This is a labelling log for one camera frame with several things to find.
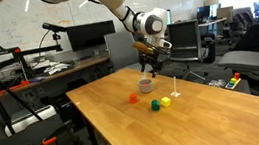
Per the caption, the black stereo camera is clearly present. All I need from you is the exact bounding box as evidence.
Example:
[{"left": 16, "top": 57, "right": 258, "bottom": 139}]
[{"left": 41, "top": 18, "right": 68, "bottom": 36}]

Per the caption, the black boom bar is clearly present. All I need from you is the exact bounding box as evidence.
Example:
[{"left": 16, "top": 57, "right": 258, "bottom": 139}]
[{"left": 0, "top": 40, "right": 64, "bottom": 61}]

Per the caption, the grey office chair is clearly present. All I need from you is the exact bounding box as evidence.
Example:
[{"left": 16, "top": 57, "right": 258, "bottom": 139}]
[
  {"left": 212, "top": 18, "right": 259, "bottom": 107},
  {"left": 102, "top": 26, "right": 157, "bottom": 79}
]

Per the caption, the white papers pile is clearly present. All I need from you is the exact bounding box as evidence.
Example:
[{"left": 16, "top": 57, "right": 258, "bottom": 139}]
[{"left": 30, "top": 56, "right": 72, "bottom": 78}]

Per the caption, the clear plastic bag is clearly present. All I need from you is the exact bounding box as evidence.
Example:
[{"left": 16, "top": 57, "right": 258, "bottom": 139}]
[{"left": 207, "top": 77, "right": 227, "bottom": 90}]

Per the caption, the lit computer monitor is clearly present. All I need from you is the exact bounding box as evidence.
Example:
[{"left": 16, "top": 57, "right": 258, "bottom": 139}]
[{"left": 165, "top": 9, "right": 173, "bottom": 25}]

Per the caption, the white rounded box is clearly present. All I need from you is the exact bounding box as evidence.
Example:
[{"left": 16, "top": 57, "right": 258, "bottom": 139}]
[{"left": 0, "top": 103, "right": 59, "bottom": 138}]

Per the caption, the beige lamp shade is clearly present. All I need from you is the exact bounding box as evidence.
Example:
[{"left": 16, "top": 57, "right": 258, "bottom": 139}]
[{"left": 203, "top": 0, "right": 221, "bottom": 7}]

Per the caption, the beige chair back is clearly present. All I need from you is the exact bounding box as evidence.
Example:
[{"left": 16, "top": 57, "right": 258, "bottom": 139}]
[{"left": 215, "top": 5, "right": 235, "bottom": 22}]

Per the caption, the black computer monitor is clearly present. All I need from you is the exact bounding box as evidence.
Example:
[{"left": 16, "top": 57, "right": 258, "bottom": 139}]
[{"left": 195, "top": 4, "right": 213, "bottom": 23}]

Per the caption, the black side stool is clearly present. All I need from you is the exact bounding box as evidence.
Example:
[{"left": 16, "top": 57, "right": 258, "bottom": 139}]
[{"left": 203, "top": 72, "right": 251, "bottom": 101}]

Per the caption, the green cylinder block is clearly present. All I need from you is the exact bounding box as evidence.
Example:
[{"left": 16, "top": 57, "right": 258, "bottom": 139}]
[{"left": 149, "top": 98, "right": 162, "bottom": 112}]

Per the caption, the long wooden desk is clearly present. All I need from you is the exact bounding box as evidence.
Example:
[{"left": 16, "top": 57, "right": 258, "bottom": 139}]
[{"left": 0, "top": 34, "right": 175, "bottom": 101}]

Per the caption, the wide black monitor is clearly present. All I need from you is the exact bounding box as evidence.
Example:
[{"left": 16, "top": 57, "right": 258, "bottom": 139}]
[{"left": 65, "top": 19, "right": 118, "bottom": 53}]

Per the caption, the orange hook handle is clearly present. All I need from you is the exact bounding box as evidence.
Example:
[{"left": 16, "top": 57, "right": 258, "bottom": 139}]
[{"left": 40, "top": 135, "right": 59, "bottom": 145}]

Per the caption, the red clamp bar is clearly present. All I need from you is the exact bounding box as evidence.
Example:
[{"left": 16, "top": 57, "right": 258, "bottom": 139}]
[{"left": 0, "top": 79, "right": 32, "bottom": 97}]

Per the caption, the grey cup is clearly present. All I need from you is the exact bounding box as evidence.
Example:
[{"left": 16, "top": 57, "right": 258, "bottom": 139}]
[{"left": 137, "top": 78, "right": 155, "bottom": 95}]

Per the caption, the yellow cube block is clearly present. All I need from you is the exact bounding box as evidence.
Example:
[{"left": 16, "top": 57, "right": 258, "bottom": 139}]
[{"left": 159, "top": 95, "right": 172, "bottom": 109}]

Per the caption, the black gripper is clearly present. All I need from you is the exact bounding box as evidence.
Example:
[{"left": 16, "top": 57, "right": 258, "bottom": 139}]
[{"left": 138, "top": 51, "right": 164, "bottom": 81}]

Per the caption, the black mesh office chair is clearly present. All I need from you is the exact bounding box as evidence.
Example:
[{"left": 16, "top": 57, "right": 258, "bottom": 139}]
[{"left": 165, "top": 17, "right": 220, "bottom": 85}]

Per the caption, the black table leg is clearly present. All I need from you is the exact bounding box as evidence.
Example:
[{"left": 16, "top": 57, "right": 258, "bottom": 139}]
[{"left": 83, "top": 116, "right": 102, "bottom": 145}]

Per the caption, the colourful shape sorter toy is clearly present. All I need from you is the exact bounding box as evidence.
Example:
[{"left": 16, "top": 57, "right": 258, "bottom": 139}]
[{"left": 223, "top": 71, "right": 243, "bottom": 91}]

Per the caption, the small wooden desk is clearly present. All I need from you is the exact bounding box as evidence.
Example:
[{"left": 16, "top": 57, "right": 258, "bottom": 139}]
[{"left": 197, "top": 16, "right": 228, "bottom": 28}]

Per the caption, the black computer tower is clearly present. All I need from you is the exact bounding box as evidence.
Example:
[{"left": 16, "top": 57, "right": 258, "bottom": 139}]
[{"left": 52, "top": 90, "right": 87, "bottom": 133}]

